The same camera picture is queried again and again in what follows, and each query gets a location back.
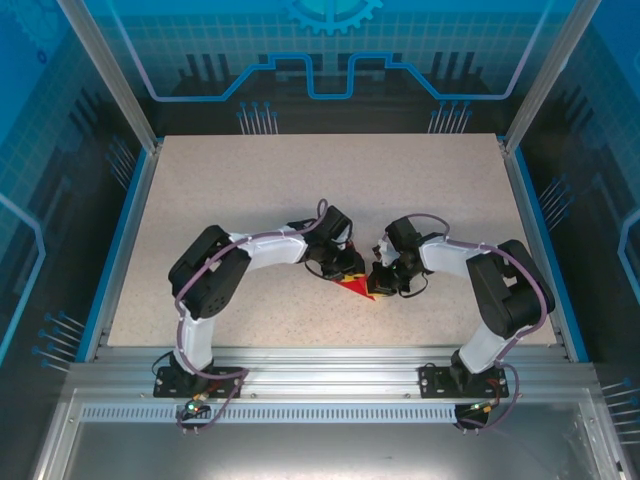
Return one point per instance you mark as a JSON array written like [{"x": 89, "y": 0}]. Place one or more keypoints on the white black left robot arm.
[{"x": 205, "y": 275}]

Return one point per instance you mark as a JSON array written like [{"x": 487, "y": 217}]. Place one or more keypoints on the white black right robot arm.
[{"x": 510, "y": 290}]

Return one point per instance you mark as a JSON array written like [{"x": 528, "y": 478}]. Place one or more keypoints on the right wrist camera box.
[{"x": 385, "y": 251}]

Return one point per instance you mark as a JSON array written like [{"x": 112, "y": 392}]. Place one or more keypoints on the wide aluminium mounting rail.
[{"x": 325, "y": 370}]

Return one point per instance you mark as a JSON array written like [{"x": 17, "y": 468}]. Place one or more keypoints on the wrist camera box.
[
  {"x": 385, "y": 251},
  {"x": 344, "y": 244}
]

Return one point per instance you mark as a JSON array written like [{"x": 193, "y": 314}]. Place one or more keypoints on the aluminium frame post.
[
  {"x": 545, "y": 75},
  {"x": 115, "y": 85}
]

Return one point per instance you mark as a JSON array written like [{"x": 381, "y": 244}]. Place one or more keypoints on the steel sheet panel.
[{"x": 325, "y": 450}]

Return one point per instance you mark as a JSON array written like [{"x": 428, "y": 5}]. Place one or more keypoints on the aluminium table side rail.
[
  {"x": 142, "y": 200},
  {"x": 522, "y": 200}
]

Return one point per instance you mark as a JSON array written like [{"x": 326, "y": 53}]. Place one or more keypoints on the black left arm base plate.
[{"x": 167, "y": 382}]

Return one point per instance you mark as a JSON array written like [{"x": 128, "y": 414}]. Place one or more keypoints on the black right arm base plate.
[{"x": 435, "y": 382}]

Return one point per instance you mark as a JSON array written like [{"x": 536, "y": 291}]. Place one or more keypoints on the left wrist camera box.
[{"x": 344, "y": 244}]

